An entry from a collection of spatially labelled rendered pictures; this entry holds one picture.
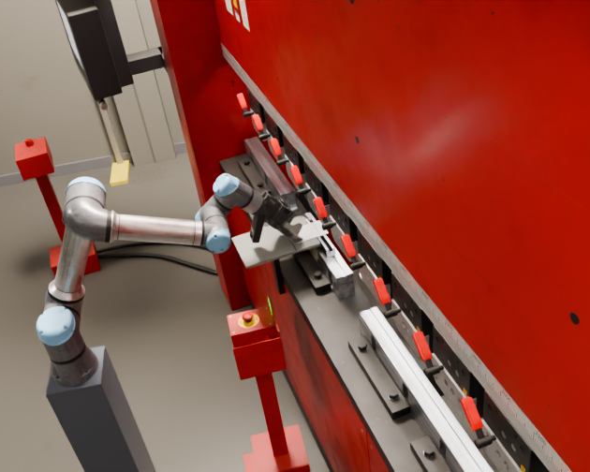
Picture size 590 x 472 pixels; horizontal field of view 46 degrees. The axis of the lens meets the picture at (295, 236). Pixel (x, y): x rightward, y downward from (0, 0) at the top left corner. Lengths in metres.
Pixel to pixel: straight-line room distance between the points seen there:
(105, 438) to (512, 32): 2.01
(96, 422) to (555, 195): 1.88
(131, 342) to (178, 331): 0.24
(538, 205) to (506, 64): 0.20
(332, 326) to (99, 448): 0.95
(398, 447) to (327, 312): 0.55
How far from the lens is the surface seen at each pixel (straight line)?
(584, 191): 0.92
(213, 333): 3.54
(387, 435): 1.92
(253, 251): 2.33
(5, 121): 5.16
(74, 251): 2.26
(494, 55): 1.02
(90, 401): 2.43
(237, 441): 3.07
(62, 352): 2.33
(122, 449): 2.62
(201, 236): 2.08
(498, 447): 1.45
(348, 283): 2.25
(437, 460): 1.83
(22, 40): 4.90
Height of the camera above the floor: 2.41
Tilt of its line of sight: 36 degrees down
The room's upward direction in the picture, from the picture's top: 9 degrees counter-clockwise
